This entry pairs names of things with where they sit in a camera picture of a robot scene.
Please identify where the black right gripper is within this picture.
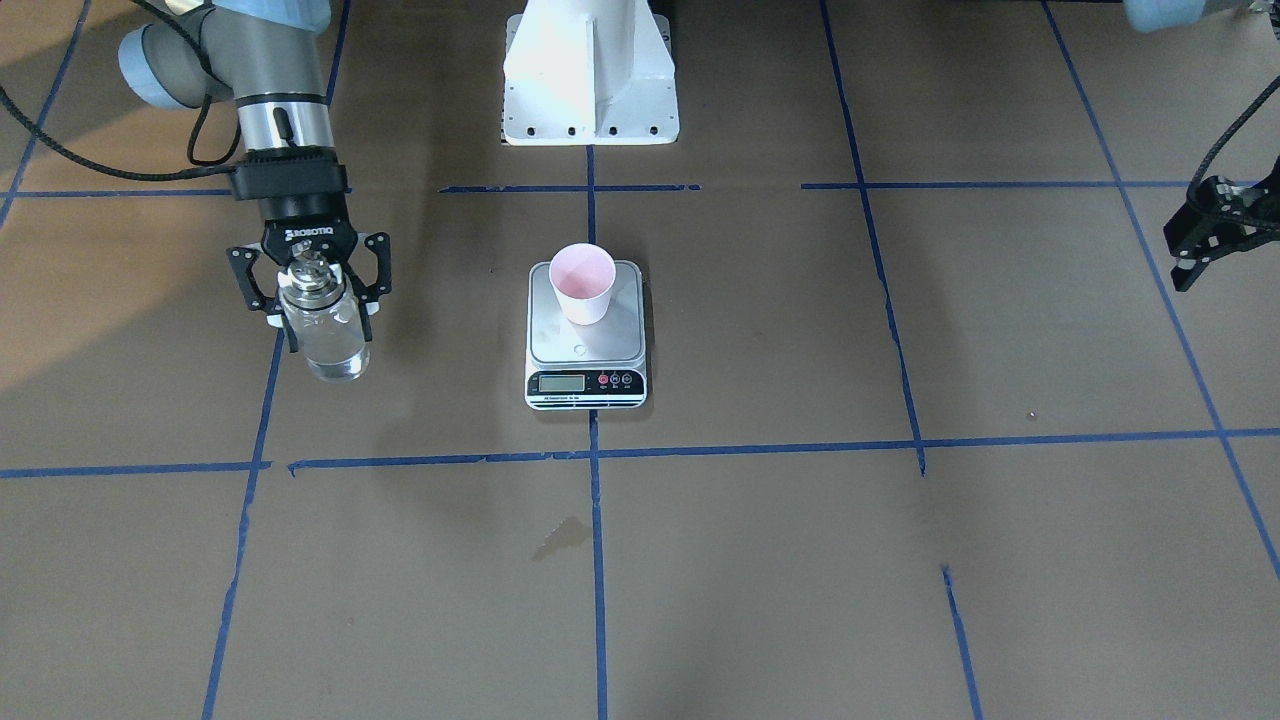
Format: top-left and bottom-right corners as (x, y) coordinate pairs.
(227, 149), (393, 354)

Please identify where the glass sauce dispenser bottle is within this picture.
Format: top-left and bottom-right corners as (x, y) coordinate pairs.
(276, 250), (369, 383)

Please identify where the pink plastic cup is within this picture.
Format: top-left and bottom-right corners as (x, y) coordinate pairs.
(548, 243), (617, 325)

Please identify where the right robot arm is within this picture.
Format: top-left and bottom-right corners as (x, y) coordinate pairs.
(118, 1), (390, 372)

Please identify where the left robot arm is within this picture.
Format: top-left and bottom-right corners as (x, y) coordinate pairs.
(1121, 0), (1253, 35)

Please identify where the digital kitchen scale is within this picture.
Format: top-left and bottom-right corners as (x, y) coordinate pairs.
(524, 261), (649, 411)

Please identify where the white pedestal column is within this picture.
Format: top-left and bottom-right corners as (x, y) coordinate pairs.
(500, 1), (681, 147)

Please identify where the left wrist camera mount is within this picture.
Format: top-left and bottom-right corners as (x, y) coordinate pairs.
(1164, 150), (1279, 292)

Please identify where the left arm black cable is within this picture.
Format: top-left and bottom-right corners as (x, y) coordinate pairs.
(1188, 76), (1280, 191)

